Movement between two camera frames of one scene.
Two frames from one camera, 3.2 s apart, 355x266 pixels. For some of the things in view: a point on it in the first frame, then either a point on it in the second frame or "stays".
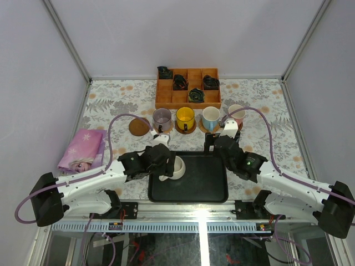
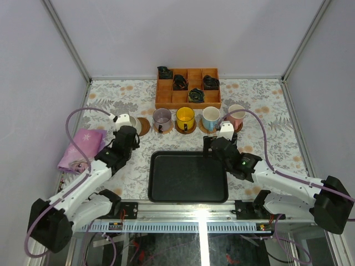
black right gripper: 209,138 stays
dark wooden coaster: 240,127 stays
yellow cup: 185,117 stays
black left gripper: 170,163 to 126,133
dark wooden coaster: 189,131 stays
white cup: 179,169 to 136,124
